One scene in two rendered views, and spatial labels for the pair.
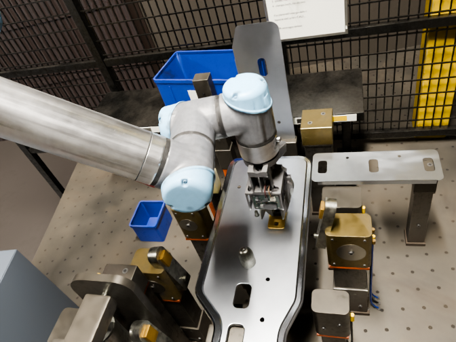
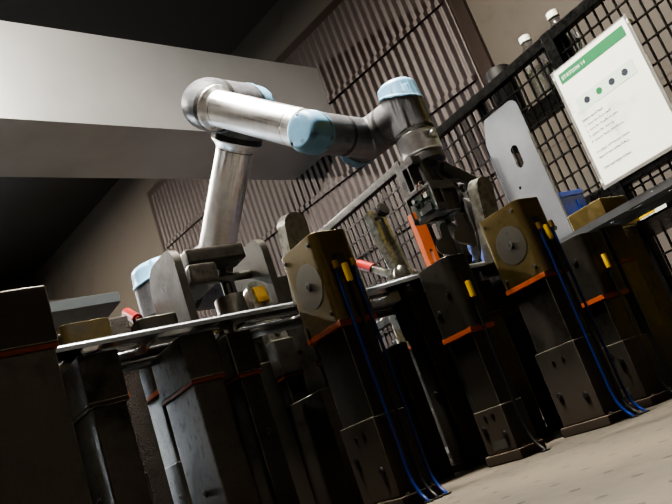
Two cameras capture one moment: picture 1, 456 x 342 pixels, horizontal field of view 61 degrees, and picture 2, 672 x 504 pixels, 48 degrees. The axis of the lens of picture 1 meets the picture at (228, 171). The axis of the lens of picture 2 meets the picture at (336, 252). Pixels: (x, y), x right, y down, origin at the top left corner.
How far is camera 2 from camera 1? 1.26 m
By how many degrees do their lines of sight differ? 64
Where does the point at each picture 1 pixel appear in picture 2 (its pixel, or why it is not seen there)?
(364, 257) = (527, 248)
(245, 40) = (495, 131)
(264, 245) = not seen: hidden behind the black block
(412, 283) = not seen: outside the picture
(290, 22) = (616, 153)
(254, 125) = (395, 110)
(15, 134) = (225, 111)
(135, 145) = (283, 107)
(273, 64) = (524, 148)
